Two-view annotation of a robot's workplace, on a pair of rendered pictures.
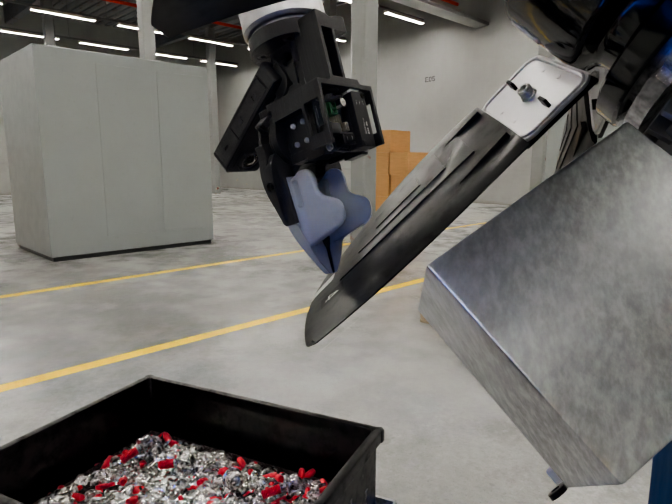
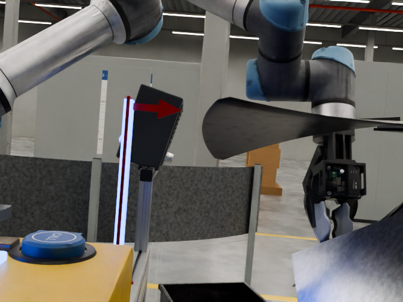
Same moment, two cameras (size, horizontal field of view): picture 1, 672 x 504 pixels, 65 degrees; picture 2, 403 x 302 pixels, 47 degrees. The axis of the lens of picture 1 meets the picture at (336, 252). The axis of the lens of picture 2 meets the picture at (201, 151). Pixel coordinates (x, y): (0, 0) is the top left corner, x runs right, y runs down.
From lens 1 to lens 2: 47 cm
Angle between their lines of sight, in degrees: 47
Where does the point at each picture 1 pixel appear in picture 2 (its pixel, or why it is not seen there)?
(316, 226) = (322, 230)
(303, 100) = (319, 169)
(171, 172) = not seen: outside the picture
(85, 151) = (368, 138)
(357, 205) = (348, 225)
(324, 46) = (334, 144)
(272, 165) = (307, 196)
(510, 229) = (325, 248)
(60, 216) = not seen: hidden behind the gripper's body
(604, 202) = (367, 247)
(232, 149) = (306, 183)
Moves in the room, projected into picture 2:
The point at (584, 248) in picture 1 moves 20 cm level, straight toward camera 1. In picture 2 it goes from (347, 264) to (182, 266)
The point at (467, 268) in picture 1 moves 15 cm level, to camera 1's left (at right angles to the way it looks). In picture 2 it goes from (302, 259) to (219, 232)
